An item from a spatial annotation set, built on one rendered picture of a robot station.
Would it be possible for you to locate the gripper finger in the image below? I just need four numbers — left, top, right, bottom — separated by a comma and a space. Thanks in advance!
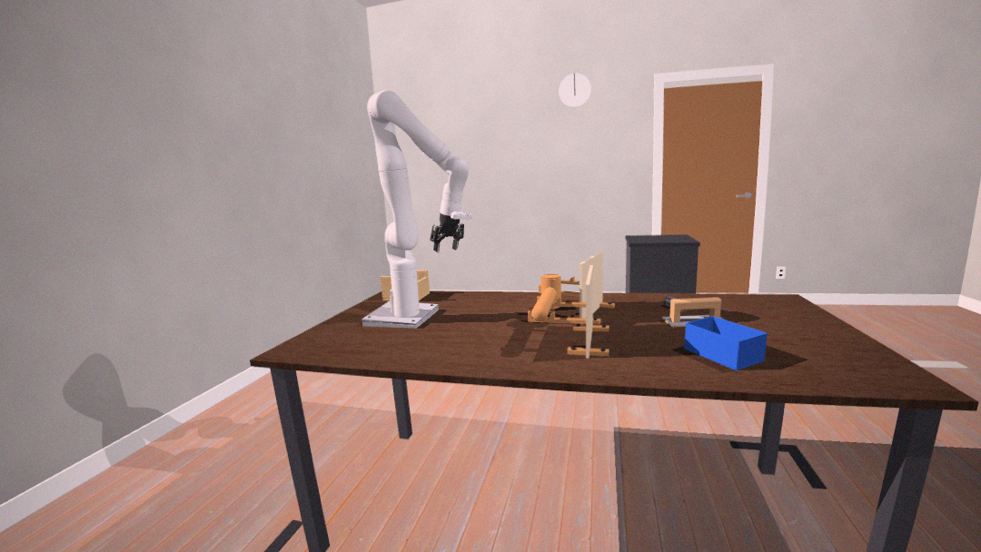
452, 223, 464, 250
430, 225, 451, 252

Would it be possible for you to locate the tan wooden crate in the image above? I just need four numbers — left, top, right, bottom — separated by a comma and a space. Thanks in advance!
383, 270, 430, 301

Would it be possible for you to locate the blue open-top box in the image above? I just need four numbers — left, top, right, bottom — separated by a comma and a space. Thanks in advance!
686, 316, 768, 370

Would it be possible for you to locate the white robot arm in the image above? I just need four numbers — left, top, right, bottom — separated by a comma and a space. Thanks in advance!
368, 90, 472, 318

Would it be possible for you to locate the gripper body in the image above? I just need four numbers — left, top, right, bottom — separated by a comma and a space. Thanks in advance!
440, 213, 460, 237

